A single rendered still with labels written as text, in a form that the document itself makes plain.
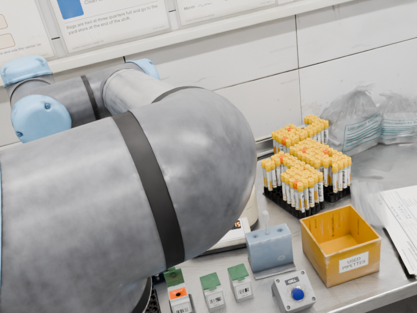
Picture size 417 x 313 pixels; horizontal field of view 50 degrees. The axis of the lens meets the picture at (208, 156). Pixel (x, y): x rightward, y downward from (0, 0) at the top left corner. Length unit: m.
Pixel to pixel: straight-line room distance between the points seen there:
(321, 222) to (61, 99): 0.69
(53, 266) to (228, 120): 0.15
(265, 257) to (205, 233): 0.79
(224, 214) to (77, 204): 0.09
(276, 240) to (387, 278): 0.26
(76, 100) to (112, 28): 0.64
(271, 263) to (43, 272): 0.86
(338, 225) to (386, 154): 0.42
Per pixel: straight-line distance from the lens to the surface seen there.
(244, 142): 0.32
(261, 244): 1.05
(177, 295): 1.01
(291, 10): 1.37
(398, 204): 1.28
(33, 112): 0.64
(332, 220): 1.13
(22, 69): 0.75
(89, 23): 1.28
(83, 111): 0.67
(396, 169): 1.43
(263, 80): 1.44
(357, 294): 1.07
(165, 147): 0.28
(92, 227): 0.27
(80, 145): 0.29
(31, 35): 1.29
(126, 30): 1.29
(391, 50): 1.63
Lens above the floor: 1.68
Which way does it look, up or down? 31 degrees down
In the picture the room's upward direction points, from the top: 11 degrees counter-clockwise
